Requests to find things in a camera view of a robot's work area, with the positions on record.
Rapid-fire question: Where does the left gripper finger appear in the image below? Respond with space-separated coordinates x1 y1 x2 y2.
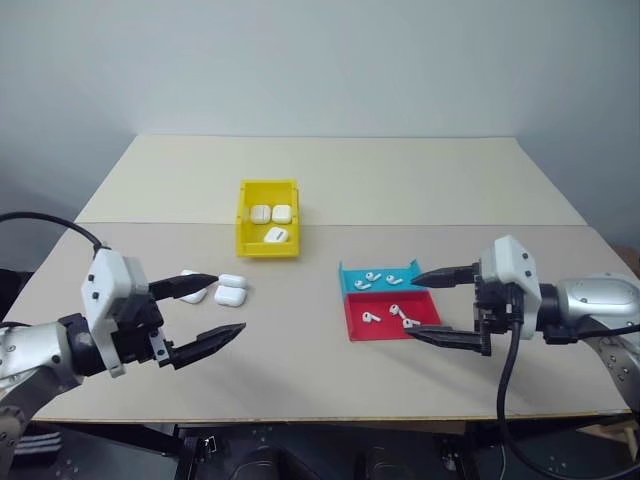
147 273 220 302
169 322 248 372

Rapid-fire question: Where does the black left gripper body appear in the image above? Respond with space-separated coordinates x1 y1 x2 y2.
114 281 177 372

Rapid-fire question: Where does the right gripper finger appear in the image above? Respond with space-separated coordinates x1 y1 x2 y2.
404 324 490 358
410 263 477 290

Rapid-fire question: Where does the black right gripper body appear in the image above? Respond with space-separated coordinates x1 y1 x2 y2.
471 258 526 358

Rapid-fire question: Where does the yellow plastic bin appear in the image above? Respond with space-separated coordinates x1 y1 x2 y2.
234 178 303 261

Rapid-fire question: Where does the red plastic tray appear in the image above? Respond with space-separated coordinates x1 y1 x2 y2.
343 289 444 344

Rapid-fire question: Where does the blue plastic tray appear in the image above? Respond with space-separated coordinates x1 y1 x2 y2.
337 257 427 297

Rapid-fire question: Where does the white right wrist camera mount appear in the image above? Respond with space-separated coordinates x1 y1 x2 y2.
478 234 545 346

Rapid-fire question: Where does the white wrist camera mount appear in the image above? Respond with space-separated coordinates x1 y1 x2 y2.
80 247 150 379
478 234 545 346

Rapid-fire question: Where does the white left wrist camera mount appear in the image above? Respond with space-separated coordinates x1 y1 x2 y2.
80 247 150 379

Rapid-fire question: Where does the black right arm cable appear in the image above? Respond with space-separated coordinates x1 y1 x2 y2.
495 294 640 480

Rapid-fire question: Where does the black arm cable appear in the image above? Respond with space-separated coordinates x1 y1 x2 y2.
0 212 112 254
495 294 640 480

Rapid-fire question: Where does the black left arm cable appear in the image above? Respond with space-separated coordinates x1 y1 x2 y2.
0 212 112 254

